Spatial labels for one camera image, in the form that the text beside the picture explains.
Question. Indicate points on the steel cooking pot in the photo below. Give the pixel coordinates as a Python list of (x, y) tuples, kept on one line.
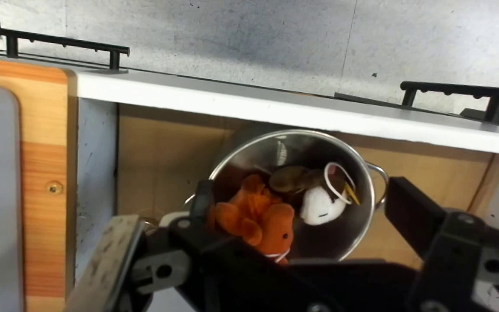
[(295, 196)]

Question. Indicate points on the orange plush toy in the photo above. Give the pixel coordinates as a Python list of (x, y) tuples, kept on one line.
[(259, 217)]

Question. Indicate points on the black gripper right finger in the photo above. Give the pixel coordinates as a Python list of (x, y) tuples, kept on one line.
[(413, 214)]

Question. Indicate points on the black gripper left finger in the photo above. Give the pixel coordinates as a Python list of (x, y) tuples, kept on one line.
[(203, 200)]

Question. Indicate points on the white round toy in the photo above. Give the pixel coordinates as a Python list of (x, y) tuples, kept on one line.
[(319, 208)]

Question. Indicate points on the white sink unit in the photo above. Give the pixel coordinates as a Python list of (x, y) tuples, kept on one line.
[(172, 130)]

